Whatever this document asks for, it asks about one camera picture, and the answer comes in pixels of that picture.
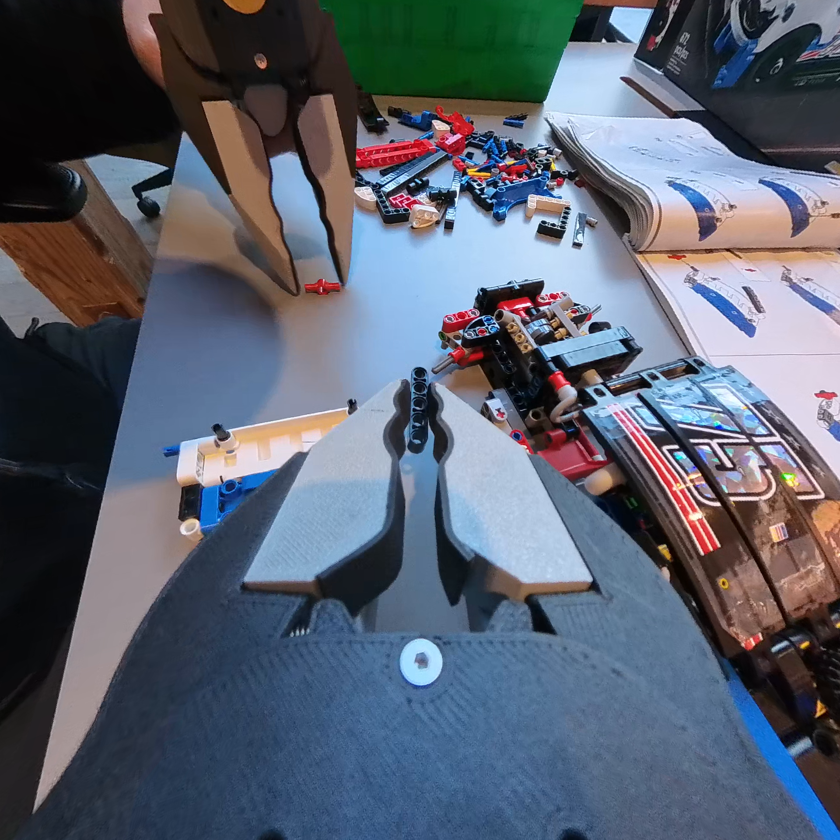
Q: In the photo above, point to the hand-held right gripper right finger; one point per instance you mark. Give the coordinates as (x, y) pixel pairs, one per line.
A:
(505, 518)

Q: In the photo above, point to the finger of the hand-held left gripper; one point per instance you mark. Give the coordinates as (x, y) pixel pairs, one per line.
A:
(331, 164)
(246, 170)

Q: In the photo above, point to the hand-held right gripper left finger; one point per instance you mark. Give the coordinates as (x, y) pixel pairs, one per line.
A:
(328, 512)

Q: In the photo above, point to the blue and white brick assembly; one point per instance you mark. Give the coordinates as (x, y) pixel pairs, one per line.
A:
(226, 499)

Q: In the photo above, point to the small red axle pin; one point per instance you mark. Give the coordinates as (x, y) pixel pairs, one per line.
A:
(321, 287)

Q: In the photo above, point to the black holed brick beam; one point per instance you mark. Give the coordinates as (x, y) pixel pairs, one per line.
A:
(418, 407)

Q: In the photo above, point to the grey desk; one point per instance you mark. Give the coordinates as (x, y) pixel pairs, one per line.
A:
(394, 315)

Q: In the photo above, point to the person's left hand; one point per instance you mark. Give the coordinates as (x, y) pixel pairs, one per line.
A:
(139, 33)

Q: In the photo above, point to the black office chair base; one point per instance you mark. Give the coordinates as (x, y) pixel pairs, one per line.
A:
(149, 207)

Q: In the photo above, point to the pile of loose brick pieces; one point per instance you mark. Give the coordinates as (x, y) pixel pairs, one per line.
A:
(459, 164)

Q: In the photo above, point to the green plastic bin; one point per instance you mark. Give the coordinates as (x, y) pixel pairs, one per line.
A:
(453, 52)

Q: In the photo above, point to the brick toy car model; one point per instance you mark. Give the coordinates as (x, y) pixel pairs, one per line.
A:
(558, 354)

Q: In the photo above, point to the wooden cabinet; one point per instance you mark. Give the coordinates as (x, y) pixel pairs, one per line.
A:
(79, 262)

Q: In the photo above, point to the white angled brick beam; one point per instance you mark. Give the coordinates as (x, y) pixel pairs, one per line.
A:
(548, 202)

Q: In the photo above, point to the black angled brick beam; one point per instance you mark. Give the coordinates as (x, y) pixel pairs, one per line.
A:
(551, 228)

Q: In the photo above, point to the short black straight beam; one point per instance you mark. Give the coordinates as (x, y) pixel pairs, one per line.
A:
(580, 229)

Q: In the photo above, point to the open instruction booklet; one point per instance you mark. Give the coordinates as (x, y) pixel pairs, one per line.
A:
(689, 190)

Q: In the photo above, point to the black product box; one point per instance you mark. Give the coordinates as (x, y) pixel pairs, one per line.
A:
(754, 65)

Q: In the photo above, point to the blue curved frame piece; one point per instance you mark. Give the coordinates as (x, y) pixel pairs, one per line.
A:
(512, 197)

